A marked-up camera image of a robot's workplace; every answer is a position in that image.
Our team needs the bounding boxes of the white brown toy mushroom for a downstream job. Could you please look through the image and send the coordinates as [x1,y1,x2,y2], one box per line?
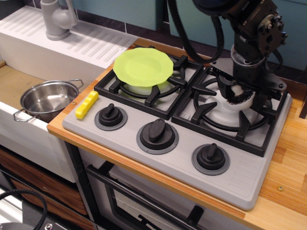
[226,85,255,111]

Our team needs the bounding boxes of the black left burner grate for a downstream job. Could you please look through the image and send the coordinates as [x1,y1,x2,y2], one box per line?
[94,46,204,120]

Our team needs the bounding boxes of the wooden drawer front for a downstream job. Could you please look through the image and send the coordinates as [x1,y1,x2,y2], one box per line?
[0,146,88,216]

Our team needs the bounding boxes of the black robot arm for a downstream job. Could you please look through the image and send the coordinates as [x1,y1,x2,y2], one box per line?
[167,0,288,112]

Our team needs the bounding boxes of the white right burner cap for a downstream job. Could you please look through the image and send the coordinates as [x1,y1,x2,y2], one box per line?
[205,94,258,127]

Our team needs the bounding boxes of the stainless steel pot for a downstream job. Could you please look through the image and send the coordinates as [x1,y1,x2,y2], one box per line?
[13,79,84,123]

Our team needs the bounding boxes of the black burner grate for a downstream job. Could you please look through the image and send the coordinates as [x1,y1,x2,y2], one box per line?
[94,46,204,120]
[172,68,292,157]

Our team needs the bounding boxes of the black left stove knob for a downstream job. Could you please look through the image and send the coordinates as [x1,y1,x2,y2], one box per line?
[94,103,128,131]

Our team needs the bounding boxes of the white burner cap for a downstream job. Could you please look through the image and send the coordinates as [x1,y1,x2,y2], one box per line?
[205,94,258,127]
[124,81,176,97]

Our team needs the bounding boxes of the white left burner cap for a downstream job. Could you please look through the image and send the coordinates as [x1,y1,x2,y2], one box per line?
[124,81,176,97]

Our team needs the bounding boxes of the black right burner grate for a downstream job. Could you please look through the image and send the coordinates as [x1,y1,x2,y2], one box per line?
[172,68,292,157]

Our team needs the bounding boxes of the toy oven door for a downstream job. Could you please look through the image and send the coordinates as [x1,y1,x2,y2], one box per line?
[80,150,238,230]

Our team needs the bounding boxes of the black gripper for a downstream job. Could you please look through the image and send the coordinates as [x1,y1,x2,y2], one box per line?
[211,58,287,111]

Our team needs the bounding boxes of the black middle stove knob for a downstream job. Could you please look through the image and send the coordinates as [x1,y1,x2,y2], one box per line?
[136,118,179,155]

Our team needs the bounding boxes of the lime green plastic plate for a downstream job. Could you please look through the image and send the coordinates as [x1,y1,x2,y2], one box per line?
[113,47,174,87]

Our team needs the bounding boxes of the grey toy stove top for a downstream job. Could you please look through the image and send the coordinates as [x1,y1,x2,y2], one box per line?
[62,45,293,211]

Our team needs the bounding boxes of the yellow toy fry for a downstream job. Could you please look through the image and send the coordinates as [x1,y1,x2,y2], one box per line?
[75,91,99,119]

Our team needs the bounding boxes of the black stove knob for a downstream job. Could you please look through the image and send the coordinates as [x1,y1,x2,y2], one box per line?
[94,103,128,131]
[192,143,230,176]
[136,118,179,155]

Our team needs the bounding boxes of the grey toy faucet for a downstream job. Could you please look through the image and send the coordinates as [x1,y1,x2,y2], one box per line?
[40,0,78,41]

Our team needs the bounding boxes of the black braided cable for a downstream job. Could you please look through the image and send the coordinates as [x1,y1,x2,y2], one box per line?
[0,188,50,230]

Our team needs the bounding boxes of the black right stove knob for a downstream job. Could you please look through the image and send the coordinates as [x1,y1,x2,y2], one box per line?
[192,143,230,176]

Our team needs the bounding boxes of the white toy sink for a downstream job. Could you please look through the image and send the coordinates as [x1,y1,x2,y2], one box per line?
[0,6,136,183]

